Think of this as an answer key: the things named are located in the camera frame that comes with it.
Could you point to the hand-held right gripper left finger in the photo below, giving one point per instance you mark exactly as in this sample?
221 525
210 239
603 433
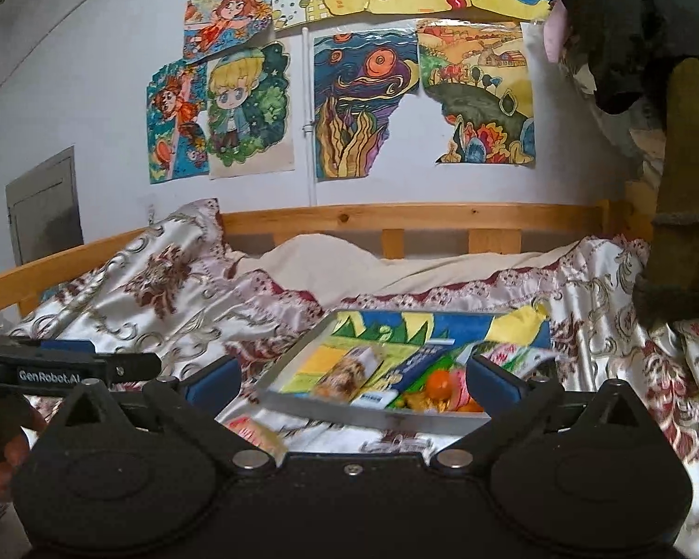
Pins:
214 384

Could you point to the yellow landscape wall poster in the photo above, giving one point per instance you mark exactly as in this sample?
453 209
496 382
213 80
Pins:
480 93

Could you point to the orange fruit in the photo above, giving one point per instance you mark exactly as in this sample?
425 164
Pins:
440 387

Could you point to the blue snack box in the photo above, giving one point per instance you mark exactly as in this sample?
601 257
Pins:
409 374

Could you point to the orange-haired figure blue poster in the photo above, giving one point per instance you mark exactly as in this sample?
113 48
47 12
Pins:
173 128

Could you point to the white wall pipe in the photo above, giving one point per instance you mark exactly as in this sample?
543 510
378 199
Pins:
309 122

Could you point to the white red green snack packet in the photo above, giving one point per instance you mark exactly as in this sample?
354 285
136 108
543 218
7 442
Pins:
509 355

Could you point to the orange green snack packet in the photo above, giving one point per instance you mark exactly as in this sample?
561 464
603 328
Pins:
256 434

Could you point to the blue swirl wall poster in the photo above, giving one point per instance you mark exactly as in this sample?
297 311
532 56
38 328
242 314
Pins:
361 105

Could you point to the wooden bed frame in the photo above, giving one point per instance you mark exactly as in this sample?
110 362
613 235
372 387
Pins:
413 218

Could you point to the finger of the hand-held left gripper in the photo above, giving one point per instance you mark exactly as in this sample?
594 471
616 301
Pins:
64 347
135 365

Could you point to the grey wall panel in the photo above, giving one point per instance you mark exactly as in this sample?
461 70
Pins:
45 207

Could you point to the beige patterned hanging cloth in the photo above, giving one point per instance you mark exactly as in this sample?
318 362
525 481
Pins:
623 122

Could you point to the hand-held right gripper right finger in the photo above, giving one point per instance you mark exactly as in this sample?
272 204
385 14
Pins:
494 384

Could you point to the gold wrapped candies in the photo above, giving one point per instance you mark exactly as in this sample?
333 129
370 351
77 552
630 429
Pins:
422 403

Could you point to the floral printed blanket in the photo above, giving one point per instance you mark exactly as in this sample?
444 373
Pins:
169 303

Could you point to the colourful printed grey tray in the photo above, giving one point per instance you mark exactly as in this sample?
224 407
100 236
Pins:
349 413

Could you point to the orange-haired face drawing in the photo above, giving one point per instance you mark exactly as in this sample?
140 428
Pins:
227 17

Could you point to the blond figure wall poster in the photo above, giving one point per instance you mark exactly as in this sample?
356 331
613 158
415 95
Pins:
247 110

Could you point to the cream bed sheet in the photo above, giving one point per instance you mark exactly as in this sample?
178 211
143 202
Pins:
384 271

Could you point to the person's left hand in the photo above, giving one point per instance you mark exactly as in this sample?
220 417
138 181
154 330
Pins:
14 454

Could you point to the pink cloth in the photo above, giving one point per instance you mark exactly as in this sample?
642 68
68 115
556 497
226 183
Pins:
556 32

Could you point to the brown bread snack packet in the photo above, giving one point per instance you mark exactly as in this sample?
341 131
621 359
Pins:
349 374

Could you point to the olive hanging coat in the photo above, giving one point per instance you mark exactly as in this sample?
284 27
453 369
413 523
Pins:
687 198

